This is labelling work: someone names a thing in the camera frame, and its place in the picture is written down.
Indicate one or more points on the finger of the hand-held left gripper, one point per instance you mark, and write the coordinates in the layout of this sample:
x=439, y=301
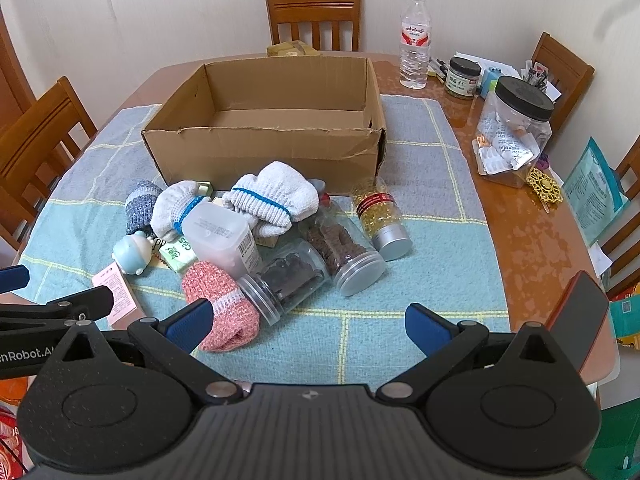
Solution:
x=90, y=297
x=11, y=278

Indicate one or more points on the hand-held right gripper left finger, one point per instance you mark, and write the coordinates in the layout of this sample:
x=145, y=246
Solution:
x=192, y=322

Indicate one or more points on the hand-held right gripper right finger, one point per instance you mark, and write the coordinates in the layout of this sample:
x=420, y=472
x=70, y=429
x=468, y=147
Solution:
x=427, y=329

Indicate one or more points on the long pink box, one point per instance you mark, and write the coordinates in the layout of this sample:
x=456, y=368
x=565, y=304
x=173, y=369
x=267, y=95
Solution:
x=117, y=290

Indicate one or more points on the pink sock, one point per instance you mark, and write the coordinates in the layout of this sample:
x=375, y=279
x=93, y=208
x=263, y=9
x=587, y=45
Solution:
x=235, y=320

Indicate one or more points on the green tissue pack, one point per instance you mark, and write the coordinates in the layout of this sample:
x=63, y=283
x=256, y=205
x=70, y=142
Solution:
x=177, y=256

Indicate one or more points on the white plastic container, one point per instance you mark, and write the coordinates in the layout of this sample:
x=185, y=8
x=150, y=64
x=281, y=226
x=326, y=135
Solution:
x=215, y=235

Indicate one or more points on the grey blue sock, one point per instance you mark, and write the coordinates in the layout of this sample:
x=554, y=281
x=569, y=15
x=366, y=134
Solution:
x=140, y=207

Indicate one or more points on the clear jar dark contents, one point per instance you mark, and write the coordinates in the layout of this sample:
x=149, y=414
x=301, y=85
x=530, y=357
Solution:
x=290, y=280

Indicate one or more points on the clear jar brown contents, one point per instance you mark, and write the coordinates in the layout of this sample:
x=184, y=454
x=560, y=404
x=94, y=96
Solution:
x=340, y=250

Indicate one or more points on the small white blue-banded sock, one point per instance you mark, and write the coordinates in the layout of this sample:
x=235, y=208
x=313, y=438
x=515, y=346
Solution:
x=172, y=205

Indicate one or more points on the gold capsule bottle silver cap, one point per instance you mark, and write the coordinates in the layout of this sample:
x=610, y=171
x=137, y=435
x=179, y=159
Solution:
x=377, y=215

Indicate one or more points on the large white blue-banded sock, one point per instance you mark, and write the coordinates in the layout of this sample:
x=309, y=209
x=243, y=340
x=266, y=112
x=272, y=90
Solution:
x=280, y=190

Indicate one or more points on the cardboard box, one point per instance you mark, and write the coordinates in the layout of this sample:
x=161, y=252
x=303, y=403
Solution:
x=260, y=155

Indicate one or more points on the blue toy figure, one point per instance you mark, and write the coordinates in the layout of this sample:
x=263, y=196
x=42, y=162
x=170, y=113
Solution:
x=131, y=255

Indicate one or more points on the orange snack bag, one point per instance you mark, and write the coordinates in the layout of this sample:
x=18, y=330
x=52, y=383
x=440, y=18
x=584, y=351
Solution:
x=10, y=410

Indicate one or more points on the blue checked tablecloth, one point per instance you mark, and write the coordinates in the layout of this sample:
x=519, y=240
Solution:
x=440, y=260

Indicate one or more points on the pale green small box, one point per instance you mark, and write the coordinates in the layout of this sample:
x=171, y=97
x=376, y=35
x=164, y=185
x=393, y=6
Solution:
x=202, y=189

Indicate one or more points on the black red phone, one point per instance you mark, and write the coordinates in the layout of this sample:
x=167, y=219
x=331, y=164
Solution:
x=580, y=305

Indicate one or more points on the wooden chair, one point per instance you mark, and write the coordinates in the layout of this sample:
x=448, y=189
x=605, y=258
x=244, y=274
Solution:
x=560, y=57
x=312, y=7
x=629, y=167
x=40, y=125

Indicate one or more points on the gold ornament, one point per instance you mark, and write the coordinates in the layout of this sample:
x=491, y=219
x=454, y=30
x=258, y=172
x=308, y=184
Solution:
x=542, y=185

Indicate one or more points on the colourful snack packets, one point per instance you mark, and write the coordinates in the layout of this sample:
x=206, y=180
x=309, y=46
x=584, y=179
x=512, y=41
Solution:
x=625, y=320

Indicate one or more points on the large clear jar black lid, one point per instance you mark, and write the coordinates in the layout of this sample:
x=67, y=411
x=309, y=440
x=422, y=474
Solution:
x=510, y=135

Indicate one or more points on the teal paper packet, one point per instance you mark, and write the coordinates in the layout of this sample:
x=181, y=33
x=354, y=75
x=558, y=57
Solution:
x=592, y=190

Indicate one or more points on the green label jar black lid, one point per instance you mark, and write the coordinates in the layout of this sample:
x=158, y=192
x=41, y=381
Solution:
x=461, y=82

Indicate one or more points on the light blue box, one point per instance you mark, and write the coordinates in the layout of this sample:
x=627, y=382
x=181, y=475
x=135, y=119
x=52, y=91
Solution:
x=492, y=80

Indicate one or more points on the black marker pen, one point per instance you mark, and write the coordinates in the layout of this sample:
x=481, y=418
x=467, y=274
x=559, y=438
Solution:
x=440, y=66

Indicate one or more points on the clear plastic water bottle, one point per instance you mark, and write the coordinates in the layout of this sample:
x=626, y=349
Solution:
x=415, y=60

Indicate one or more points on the pen holder with pens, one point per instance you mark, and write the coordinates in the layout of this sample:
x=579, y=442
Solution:
x=535, y=77

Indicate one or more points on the gold foil packet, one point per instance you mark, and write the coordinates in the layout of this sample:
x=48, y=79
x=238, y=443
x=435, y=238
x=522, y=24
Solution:
x=290, y=49

